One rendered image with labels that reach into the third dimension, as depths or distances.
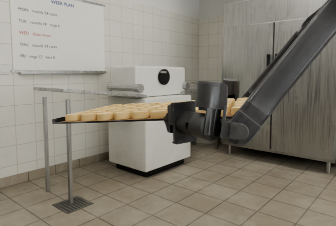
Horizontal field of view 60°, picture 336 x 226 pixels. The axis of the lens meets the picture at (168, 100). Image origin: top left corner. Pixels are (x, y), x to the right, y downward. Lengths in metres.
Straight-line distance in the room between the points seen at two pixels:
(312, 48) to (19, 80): 2.92
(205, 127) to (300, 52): 0.25
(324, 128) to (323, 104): 0.27
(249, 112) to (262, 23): 3.23
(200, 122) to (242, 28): 3.35
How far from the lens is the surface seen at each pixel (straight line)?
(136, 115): 0.84
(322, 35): 0.68
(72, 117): 0.94
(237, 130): 0.61
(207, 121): 0.62
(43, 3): 3.45
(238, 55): 3.91
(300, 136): 3.68
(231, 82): 1.22
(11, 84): 3.25
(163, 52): 4.58
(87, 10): 3.73
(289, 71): 0.65
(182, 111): 0.71
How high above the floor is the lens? 1.11
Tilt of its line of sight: 5 degrees down
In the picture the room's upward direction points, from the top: straight up
